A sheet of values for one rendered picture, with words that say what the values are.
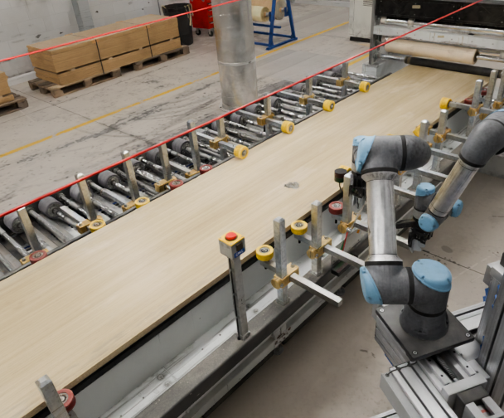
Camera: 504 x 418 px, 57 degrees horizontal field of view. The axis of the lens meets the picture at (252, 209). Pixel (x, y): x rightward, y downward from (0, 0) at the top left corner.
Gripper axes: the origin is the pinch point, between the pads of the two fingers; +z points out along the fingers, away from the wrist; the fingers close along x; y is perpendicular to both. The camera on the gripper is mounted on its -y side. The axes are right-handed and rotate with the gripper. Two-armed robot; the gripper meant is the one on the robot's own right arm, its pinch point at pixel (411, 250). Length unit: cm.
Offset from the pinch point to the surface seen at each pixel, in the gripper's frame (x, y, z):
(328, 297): -51, -10, -2
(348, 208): -5.7, -31.4, -13.3
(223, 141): 11, -138, -13
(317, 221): -30.8, -31.5, -19.4
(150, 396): -121, -45, 21
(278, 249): -56, -32, -19
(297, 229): -28, -45, -8
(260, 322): -70, -32, 13
